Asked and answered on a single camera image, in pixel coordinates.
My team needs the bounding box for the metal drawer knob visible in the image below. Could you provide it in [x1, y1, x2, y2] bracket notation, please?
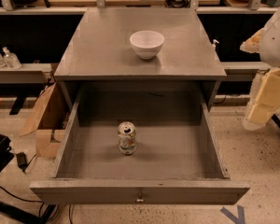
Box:
[135, 193, 145, 203]

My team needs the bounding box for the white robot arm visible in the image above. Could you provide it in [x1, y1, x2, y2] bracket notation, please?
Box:
[240, 7, 280, 131]

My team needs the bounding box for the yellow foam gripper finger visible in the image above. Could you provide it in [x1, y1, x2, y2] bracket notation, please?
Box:
[240, 29, 263, 53]
[243, 68, 280, 131]

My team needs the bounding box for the clear sanitizer bottle right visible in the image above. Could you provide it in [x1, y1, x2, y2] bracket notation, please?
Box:
[3, 47, 21, 69]

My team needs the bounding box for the brown cardboard box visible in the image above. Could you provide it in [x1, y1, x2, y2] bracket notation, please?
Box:
[20, 83, 69, 159]

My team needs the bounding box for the grey wooden cabinet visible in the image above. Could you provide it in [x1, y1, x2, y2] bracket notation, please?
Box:
[55, 7, 226, 105]

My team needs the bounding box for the black power adapter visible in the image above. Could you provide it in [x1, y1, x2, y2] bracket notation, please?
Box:
[16, 152, 28, 170]

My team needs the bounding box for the small white pump bottle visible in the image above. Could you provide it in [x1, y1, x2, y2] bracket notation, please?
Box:
[212, 39, 219, 50]

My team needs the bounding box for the grey open top drawer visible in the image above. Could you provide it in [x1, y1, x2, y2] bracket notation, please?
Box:
[31, 91, 249, 204]

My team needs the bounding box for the white ceramic bowl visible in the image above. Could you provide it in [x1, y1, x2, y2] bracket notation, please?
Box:
[130, 30, 164, 60]

